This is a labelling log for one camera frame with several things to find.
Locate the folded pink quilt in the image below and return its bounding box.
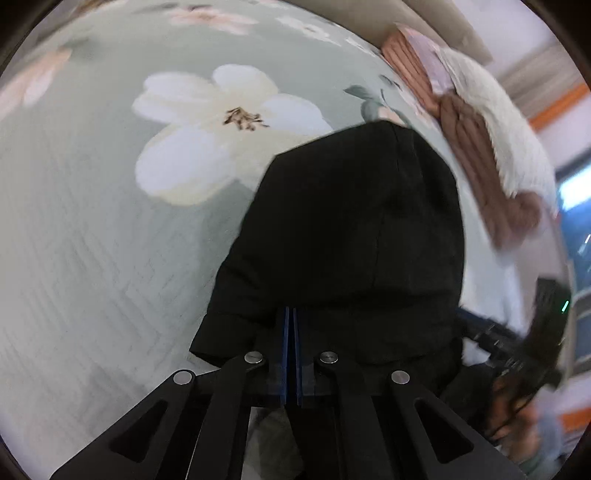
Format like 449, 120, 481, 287
381, 27, 543, 251

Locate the pink patterned pillow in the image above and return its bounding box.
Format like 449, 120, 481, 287
399, 26, 455, 95

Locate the black zip-up jacket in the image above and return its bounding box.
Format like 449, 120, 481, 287
190, 121, 465, 394

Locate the white lace pillow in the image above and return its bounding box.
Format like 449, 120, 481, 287
437, 47, 559, 215

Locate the beige padded headboard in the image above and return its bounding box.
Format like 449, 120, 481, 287
291, 0, 493, 66

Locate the green floral bedspread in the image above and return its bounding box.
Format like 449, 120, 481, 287
0, 0, 528, 480

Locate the person's right hand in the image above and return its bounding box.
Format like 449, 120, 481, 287
486, 374, 541, 462

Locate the beige and orange curtain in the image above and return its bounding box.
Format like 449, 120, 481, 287
500, 42, 590, 131

